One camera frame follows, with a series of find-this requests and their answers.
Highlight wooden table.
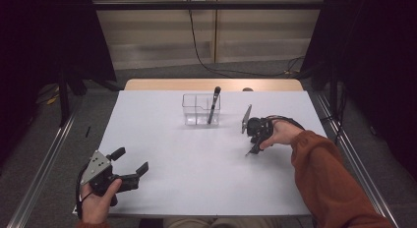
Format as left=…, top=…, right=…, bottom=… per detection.
left=123, top=78, right=305, bottom=92

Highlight white table sheet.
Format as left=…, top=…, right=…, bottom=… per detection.
left=72, top=89, right=328, bottom=218

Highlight person's legs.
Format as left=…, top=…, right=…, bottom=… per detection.
left=162, top=216, right=283, bottom=228

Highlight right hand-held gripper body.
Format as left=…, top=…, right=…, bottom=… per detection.
left=241, top=103, right=275, bottom=145

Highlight person's left hand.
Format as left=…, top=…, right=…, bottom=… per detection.
left=80, top=178, right=123, bottom=225

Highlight black curtain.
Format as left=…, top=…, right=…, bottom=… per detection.
left=0, top=0, right=118, bottom=165
left=300, top=0, right=417, bottom=183

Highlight right hand-held gripper cable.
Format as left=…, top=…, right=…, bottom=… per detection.
left=266, top=114, right=307, bottom=132

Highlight person's right hand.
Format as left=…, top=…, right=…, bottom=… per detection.
left=259, top=119, right=305, bottom=151

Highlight metal floor rail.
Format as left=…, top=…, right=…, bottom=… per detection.
left=6, top=101, right=84, bottom=228
left=314, top=90, right=400, bottom=228

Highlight left hand-held gripper cable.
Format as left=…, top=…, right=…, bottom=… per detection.
left=75, top=163, right=93, bottom=212

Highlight clear plastic organizer box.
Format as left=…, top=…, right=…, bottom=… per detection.
left=181, top=92, right=221, bottom=127

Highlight hand-held gripper cable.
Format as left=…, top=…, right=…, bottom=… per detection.
left=75, top=163, right=93, bottom=212
left=266, top=114, right=307, bottom=132

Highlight black stand post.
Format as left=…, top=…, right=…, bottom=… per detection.
left=328, top=62, right=339, bottom=120
left=57, top=69, right=71, bottom=128

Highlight long black floor cable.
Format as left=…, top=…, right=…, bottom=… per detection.
left=188, top=9, right=306, bottom=78

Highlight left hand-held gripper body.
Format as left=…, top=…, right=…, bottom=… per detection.
left=79, top=149, right=141, bottom=207

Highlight black horizontal bar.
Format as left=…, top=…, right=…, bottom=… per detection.
left=92, top=1, right=327, bottom=12

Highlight thick black makeup brush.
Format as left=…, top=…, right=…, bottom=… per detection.
left=207, top=85, right=222, bottom=126

